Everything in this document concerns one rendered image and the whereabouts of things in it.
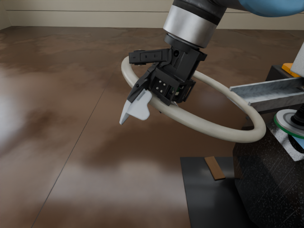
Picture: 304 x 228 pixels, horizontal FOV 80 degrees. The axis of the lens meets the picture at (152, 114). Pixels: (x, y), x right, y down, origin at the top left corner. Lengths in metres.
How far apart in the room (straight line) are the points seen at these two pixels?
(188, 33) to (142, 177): 1.57
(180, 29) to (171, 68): 0.08
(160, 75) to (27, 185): 1.85
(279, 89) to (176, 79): 0.70
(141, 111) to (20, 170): 1.94
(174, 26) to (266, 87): 0.66
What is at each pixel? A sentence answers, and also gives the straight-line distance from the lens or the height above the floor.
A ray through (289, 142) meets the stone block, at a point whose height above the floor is 0.78.
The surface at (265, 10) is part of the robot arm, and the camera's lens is 0.24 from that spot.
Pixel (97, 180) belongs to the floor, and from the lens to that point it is 1.84.
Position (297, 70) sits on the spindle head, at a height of 1.16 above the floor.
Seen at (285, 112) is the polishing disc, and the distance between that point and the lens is 1.24.
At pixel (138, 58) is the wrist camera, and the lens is 0.42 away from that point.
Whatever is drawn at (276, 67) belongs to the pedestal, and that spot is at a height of 0.74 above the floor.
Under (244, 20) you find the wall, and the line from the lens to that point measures 7.40.
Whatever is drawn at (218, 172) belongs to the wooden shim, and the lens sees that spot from 1.90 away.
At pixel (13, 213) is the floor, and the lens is 1.97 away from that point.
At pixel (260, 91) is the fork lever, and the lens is 0.92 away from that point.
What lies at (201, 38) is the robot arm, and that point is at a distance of 0.35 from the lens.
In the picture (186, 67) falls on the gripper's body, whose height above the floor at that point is 1.37.
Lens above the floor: 1.50
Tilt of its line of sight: 38 degrees down
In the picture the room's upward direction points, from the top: straight up
